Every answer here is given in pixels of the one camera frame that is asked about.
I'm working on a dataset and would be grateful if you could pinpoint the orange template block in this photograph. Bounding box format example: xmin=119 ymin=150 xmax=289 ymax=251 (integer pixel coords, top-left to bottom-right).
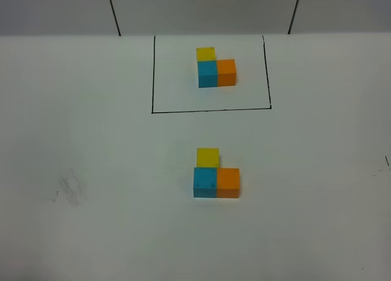
xmin=216 ymin=59 xmax=237 ymax=87

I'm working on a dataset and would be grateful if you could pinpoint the yellow template block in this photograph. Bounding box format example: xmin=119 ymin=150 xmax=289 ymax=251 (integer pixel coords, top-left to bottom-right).
xmin=196 ymin=47 xmax=216 ymax=62

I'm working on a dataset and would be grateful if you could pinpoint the blue template block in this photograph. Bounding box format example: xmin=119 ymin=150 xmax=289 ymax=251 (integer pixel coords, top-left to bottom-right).
xmin=197 ymin=60 xmax=218 ymax=88

